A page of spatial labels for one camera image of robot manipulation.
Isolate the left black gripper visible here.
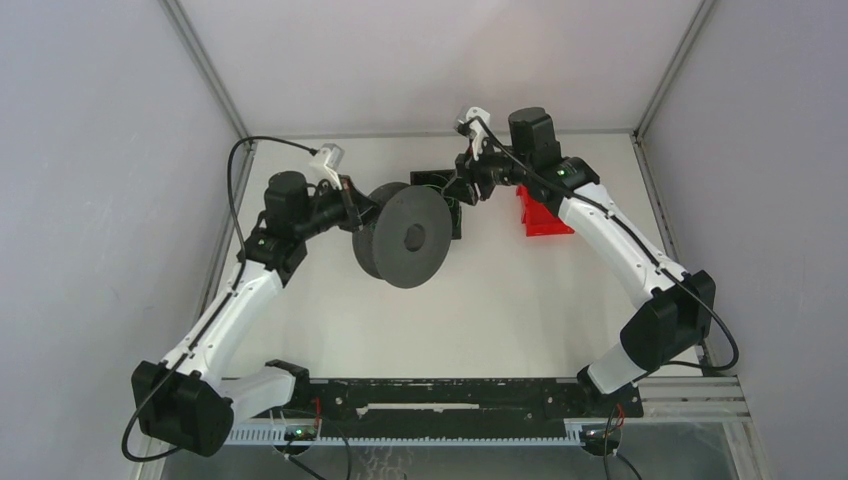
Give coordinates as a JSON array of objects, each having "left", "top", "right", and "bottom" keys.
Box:
[{"left": 294, "top": 175, "right": 387, "bottom": 241}]

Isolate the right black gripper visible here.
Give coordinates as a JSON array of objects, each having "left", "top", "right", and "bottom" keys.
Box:
[{"left": 442, "top": 134, "right": 532, "bottom": 207}]

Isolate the dark grey cable spool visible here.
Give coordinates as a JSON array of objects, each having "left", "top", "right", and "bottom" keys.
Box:
[{"left": 352, "top": 182, "right": 453, "bottom": 289}]

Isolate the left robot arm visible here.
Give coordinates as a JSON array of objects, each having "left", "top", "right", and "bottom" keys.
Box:
[{"left": 125, "top": 171, "right": 381, "bottom": 457}]

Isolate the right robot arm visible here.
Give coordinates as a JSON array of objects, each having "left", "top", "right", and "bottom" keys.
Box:
[{"left": 455, "top": 107, "right": 715, "bottom": 416}]

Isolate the black plastic bin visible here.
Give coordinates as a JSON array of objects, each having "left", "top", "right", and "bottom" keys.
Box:
[{"left": 409, "top": 170, "right": 462, "bottom": 240}]

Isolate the red plastic bin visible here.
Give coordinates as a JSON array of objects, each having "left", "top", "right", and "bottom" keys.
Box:
[{"left": 516, "top": 186, "right": 575, "bottom": 237}]

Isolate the green cable in black bin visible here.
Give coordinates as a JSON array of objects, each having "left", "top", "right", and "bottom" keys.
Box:
[{"left": 437, "top": 182, "right": 462, "bottom": 230}]

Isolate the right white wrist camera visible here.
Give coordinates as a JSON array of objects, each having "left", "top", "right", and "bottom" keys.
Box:
[{"left": 455, "top": 107, "right": 492, "bottom": 161}]

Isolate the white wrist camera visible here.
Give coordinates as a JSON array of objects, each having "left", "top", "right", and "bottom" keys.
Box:
[
  {"left": 309, "top": 143, "right": 345, "bottom": 190},
  {"left": 455, "top": 107, "right": 492, "bottom": 161}
]

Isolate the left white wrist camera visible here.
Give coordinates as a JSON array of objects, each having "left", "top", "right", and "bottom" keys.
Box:
[{"left": 309, "top": 143, "right": 345, "bottom": 190}]

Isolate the left black camera cable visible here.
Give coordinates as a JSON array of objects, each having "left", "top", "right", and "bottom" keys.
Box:
[{"left": 120, "top": 136, "right": 321, "bottom": 464}]

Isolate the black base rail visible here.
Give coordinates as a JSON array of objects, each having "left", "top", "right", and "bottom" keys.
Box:
[{"left": 260, "top": 377, "right": 644, "bottom": 441}]

